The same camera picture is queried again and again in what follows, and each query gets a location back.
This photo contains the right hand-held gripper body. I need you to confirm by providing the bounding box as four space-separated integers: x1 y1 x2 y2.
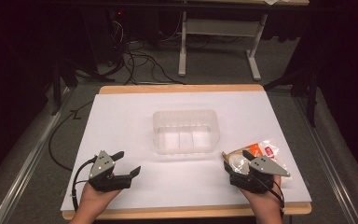
228 155 292 195

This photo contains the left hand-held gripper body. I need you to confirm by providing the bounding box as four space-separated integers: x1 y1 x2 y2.
88 150 133 192

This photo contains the clear snack packet orange red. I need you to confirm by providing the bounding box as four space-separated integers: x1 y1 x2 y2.
221 137 282 175

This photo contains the clear plastic container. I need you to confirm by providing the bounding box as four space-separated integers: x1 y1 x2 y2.
151 108 221 155

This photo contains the person's right hand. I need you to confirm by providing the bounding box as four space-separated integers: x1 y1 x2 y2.
239 175 283 217

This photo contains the person's left hand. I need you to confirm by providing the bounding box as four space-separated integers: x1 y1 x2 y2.
76 182 122 213

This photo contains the white table mat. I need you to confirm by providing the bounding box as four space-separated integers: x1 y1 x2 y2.
60 91 312 213

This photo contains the black metal stand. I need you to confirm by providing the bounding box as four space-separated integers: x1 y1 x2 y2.
263 62 320 128
49 46 117 117

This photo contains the black equipment with red light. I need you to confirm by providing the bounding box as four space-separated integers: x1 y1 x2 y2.
83 7 129 67

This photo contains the white-framed desk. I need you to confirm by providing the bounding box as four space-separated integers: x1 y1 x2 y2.
177 0 310 83

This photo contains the right hand-held gripper black cable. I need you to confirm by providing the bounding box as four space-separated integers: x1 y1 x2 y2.
254 175 286 218

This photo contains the hand-held gripper black cable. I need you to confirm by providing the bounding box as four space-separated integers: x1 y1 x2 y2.
254 175 286 218
70 156 98 213

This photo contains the left hand-held gripper black cable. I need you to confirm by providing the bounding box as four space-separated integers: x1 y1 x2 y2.
70 156 98 213

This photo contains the black floor cable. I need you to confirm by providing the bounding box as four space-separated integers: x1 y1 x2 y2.
48 100 95 173

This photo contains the metal floor rail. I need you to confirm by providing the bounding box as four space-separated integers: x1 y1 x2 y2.
293 95 358 224
0 87 76 224

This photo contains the tangle of black cables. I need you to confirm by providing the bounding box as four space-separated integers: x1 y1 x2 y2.
104 18 186 86

